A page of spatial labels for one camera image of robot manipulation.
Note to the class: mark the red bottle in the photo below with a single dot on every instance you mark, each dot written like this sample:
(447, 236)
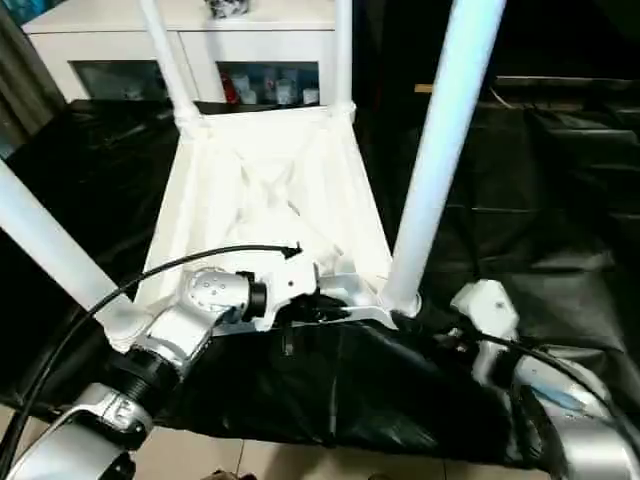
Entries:
(229, 90)

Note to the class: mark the grey curtain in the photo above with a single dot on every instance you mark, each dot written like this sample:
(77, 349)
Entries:
(25, 75)

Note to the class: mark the black mat cover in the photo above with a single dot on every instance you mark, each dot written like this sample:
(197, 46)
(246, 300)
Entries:
(550, 200)

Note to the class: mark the small tan block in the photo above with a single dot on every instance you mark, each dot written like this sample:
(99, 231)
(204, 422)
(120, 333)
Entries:
(422, 88)

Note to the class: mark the white plastic table top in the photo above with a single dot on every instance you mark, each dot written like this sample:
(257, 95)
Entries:
(225, 175)

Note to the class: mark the small white jar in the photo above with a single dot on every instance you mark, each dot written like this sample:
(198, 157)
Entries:
(285, 91)
(311, 96)
(248, 95)

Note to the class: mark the dark robot waist part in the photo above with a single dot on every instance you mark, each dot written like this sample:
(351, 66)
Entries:
(225, 475)

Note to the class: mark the white glass door cabinet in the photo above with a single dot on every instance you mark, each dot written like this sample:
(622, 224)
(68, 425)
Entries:
(100, 45)

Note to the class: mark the dark metal bar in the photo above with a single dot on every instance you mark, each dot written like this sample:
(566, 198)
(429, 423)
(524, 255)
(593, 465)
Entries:
(575, 81)

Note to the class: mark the dark speckled object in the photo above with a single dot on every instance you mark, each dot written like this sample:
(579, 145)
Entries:
(230, 7)

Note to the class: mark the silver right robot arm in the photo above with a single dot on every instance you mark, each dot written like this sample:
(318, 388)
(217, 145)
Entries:
(590, 440)

